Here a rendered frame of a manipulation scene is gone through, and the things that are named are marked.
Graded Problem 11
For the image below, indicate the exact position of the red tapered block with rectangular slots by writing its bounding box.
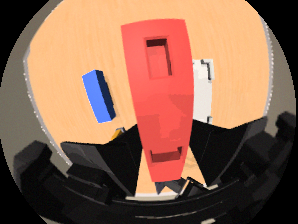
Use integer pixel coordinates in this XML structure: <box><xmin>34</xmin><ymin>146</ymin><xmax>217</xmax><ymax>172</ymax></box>
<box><xmin>121</xmin><ymin>19</ymin><xmax>194</xmax><ymax>183</ymax></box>

